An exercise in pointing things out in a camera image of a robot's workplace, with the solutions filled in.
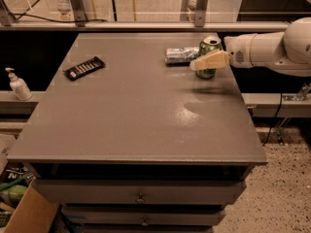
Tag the silver redbull can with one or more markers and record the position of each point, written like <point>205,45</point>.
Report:
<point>181,55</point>

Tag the white pump bottle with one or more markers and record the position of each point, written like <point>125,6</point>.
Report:
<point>18,85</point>

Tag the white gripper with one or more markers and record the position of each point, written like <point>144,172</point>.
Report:
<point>238,50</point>

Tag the top drawer with knob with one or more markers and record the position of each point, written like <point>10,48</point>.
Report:
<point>140,192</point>

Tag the cardboard box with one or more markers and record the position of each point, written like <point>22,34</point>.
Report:
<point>34,213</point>

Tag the green soda can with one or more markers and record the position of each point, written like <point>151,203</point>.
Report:
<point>208,44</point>

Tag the black snack bar packet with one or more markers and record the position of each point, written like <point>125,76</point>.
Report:
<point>84,68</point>

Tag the green bag in box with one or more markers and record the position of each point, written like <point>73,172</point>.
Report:
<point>13,195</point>

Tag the drawer with knob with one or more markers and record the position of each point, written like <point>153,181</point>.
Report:
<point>140,192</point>
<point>145,216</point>

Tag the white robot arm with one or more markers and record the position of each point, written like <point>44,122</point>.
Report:
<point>287,52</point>

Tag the grey drawer cabinet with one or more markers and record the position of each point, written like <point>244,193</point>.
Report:
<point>138,119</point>

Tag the middle drawer with knob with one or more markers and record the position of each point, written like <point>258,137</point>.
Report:
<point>145,216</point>

